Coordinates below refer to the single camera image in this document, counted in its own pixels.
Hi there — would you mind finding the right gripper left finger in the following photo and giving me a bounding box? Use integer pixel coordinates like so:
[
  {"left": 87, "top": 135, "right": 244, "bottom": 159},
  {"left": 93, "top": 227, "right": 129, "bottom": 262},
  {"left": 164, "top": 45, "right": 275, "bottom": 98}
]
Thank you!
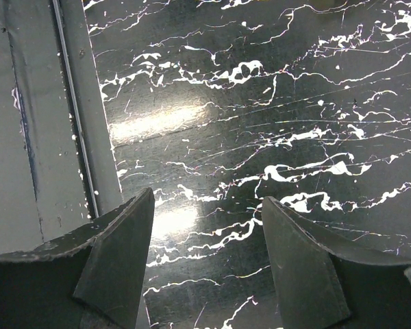
[{"left": 0, "top": 188, "right": 155, "bottom": 328}]

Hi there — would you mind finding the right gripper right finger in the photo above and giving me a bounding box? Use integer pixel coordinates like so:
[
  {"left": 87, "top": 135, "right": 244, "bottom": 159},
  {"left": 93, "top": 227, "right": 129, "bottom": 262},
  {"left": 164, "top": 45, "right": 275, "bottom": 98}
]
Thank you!
[{"left": 262, "top": 197, "right": 411, "bottom": 329}]

